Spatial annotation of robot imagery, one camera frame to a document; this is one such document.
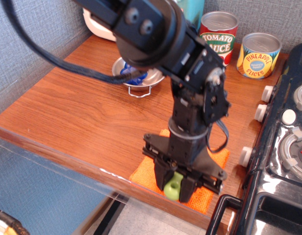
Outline black toy stove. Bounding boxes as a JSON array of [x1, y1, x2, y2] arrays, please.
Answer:
[[206, 43, 302, 235]]

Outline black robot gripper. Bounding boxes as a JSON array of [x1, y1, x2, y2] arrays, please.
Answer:
[[143, 131, 227, 203]]

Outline blue flower-shaped toy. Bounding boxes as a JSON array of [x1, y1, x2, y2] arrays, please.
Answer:
[[120, 63, 148, 85]]

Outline pineapple slices can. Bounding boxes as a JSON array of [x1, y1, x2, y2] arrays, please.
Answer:
[[236, 32, 282, 79]]

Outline grey spatula green handle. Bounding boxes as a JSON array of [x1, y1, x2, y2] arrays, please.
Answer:
[[163, 172, 183, 201]]

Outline white stove knob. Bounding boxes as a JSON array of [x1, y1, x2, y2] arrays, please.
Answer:
[[239, 146, 253, 167], [261, 86, 274, 103], [254, 104, 267, 122]]

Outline small steel bowl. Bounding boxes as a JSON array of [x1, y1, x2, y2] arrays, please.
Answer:
[[112, 57, 165, 98]]

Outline black braided cable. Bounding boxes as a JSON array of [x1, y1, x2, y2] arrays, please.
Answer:
[[0, 0, 147, 85]]

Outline toy microwave teal and cream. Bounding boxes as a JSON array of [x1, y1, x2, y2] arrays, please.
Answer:
[[83, 0, 205, 42]]

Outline white stove knob middle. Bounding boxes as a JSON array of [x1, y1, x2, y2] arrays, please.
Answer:
[[254, 104, 267, 122]]

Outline orange woven cloth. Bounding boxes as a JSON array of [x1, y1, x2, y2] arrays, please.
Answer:
[[128, 129, 230, 215]]

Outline tomato sauce can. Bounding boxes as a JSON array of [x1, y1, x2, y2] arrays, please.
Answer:
[[200, 11, 239, 66]]

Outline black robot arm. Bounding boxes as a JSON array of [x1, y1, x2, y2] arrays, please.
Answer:
[[79, 0, 230, 203]]

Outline white stove knob upper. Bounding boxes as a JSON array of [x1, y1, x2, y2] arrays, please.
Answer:
[[261, 86, 274, 103]]

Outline white stove knob lower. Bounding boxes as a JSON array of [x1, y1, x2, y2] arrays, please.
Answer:
[[239, 146, 253, 167]]

